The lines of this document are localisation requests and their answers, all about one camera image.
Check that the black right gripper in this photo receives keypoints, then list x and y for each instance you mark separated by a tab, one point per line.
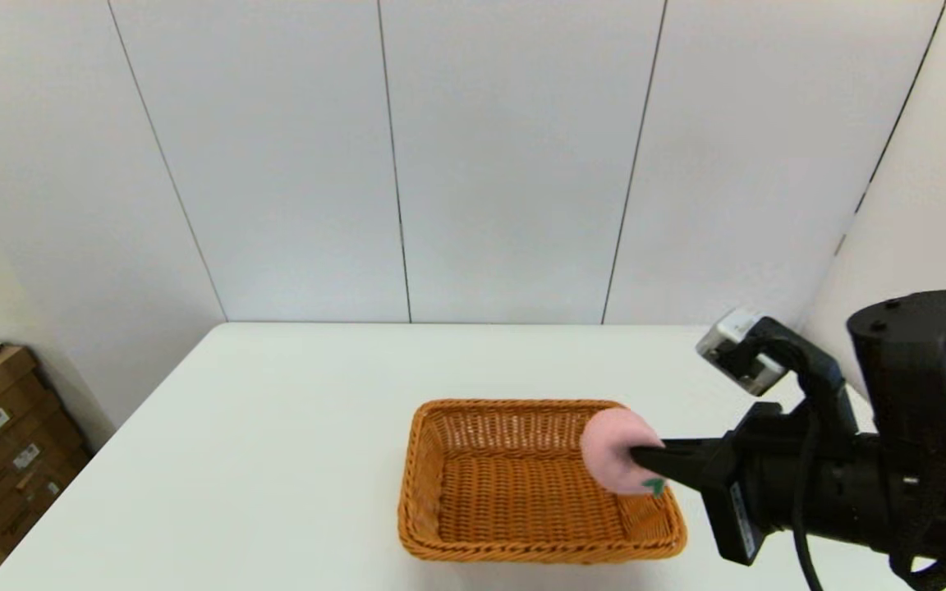
769	492

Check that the pink toy peach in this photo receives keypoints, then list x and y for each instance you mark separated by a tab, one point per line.
604	447

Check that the orange wicker basket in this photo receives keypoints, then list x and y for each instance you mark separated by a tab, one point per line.
506	501

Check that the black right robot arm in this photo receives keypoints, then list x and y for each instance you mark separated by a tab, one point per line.
925	369

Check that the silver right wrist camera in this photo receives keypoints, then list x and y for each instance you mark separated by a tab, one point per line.
740	349

